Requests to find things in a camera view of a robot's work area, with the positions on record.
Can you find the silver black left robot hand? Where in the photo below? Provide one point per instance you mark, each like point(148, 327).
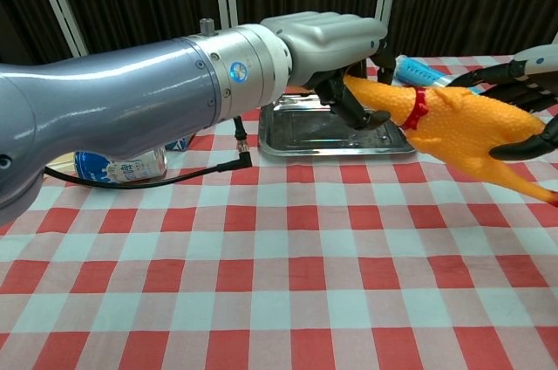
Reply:
point(327, 38)

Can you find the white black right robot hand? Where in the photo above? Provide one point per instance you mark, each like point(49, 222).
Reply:
point(532, 91)

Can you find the orange rubber chicken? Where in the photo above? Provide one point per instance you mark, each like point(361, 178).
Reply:
point(457, 121)

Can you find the grey silver left robot arm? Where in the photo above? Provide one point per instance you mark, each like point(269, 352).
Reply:
point(109, 95)

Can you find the rectangular metal tray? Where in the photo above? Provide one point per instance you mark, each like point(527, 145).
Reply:
point(305, 134)

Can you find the blue white plastic wrap roll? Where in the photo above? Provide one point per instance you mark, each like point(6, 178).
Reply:
point(414, 69)

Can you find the colourful printed card box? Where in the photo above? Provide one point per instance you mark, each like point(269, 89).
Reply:
point(181, 144)

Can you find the blue white drink can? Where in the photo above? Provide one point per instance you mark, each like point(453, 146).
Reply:
point(131, 169)

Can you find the red white checkered tablecloth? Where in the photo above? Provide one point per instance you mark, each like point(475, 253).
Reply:
point(279, 300)

